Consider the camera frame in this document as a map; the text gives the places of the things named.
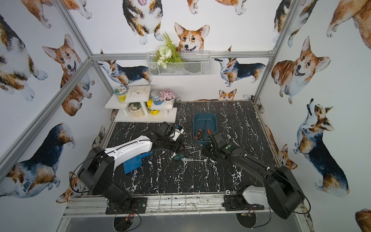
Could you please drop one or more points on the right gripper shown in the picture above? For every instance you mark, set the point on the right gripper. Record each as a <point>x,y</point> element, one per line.
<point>211,149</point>

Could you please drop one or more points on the white wire wall basket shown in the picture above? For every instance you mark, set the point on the white wire wall basket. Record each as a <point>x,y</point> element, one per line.
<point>194,64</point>

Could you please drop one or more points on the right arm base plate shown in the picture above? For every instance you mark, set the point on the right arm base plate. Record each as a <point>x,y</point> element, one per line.
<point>238,203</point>

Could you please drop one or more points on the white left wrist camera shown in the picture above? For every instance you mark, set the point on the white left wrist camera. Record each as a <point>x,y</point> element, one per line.
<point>178,131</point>

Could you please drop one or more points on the cream bumpy cup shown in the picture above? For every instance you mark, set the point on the cream bumpy cup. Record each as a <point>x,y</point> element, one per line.
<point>136,109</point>

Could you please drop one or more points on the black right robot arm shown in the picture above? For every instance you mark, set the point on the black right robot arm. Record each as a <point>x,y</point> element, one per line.
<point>283,192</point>

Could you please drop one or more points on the artificial green white flowers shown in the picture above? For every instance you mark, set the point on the artificial green white flowers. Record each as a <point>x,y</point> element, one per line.
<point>167,54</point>

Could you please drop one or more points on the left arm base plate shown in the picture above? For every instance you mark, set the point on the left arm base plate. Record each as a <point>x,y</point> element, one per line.
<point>133,205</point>

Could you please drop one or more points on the green lid yellow jar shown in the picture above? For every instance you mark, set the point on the green lid yellow jar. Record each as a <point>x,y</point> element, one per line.
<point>121,93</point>

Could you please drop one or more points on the blue dustpan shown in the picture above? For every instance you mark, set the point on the blue dustpan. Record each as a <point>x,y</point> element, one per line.
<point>135,162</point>

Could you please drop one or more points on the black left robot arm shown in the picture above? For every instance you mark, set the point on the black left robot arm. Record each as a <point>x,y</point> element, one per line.
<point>97,171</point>

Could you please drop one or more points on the clear handle screwdriver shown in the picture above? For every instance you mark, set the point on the clear handle screwdriver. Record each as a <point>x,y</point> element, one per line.
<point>190,160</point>

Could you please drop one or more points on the blue white can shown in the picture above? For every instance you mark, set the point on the blue white can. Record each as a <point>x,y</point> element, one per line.
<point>155,95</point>

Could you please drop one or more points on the teal plastic storage box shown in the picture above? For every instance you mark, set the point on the teal plastic storage box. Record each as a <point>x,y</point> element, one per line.
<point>210,122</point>

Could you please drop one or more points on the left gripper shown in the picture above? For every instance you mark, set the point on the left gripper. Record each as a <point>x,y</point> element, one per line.
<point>176,145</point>

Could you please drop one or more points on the pink flowers white pot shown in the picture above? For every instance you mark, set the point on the pink flowers white pot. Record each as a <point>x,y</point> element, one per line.
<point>167,96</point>

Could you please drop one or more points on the white tiered shelf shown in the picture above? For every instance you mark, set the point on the white tiered shelf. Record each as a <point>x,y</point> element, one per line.
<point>167,113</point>

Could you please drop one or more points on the yellow can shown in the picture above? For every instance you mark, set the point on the yellow can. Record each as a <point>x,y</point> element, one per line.
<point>149,106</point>

